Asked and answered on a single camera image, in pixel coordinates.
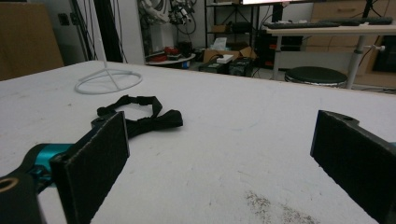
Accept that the black keyboard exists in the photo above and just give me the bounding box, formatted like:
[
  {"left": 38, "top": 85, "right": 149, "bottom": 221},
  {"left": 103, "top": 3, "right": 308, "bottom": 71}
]
[{"left": 263, "top": 21, "right": 342, "bottom": 30}]

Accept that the black bow tie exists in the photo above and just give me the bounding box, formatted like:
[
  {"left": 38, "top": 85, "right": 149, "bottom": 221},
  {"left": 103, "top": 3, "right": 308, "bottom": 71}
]
[{"left": 96, "top": 94, "right": 184, "bottom": 139}]

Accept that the white flat box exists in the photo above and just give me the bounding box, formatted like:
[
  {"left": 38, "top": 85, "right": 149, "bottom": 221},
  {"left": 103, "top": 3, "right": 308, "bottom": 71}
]
[{"left": 216, "top": 53, "right": 235, "bottom": 65}]

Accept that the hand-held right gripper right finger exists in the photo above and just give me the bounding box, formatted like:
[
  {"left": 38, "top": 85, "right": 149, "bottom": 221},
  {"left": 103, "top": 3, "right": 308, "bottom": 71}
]
[{"left": 309, "top": 109, "right": 396, "bottom": 224}]

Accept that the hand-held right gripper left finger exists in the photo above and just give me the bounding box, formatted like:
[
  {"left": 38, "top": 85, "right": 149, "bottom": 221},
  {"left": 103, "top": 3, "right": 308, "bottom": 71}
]
[{"left": 49, "top": 110, "right": 131, "bottom": 224}]

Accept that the white desk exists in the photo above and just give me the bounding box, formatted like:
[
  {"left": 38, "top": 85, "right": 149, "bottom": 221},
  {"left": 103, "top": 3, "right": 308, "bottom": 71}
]
[{"left": 264, "top": 23, "right": 396, "bottom": 91}]

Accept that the small round white table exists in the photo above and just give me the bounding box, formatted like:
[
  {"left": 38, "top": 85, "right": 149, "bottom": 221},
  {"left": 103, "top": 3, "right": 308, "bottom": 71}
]
[{"left": 145, "top": 52, "right": 197, "bottom": 68}]

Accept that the open cardboard box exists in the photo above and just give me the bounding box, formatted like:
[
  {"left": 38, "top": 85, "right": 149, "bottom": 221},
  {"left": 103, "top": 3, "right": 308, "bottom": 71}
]
[{"left": 203, "top": 42, "right": 258, "bottom": 63}]

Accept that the brown cardboard panel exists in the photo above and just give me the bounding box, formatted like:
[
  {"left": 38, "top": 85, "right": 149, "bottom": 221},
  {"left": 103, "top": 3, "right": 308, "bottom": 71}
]
[{"left": 0, "top": 1, "right": 65, "bottom": 82}]

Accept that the black round stool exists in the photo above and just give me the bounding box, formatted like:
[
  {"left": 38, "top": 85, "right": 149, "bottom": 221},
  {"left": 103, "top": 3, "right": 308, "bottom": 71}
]
[{"left": 284, "top": 65, "right": 348, "bottom": 89}]

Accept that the white wire stand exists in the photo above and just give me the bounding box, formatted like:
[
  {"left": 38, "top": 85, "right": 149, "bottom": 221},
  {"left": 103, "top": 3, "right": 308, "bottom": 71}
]
[{"left": 74, "top": 40, "right": 144, "bottom": 95}]

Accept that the black metal shelf rack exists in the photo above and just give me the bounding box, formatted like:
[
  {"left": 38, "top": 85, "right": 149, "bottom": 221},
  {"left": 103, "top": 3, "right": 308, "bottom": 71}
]
[{"left": 204, "top": 0, "right": 262, "bottom": 49}]

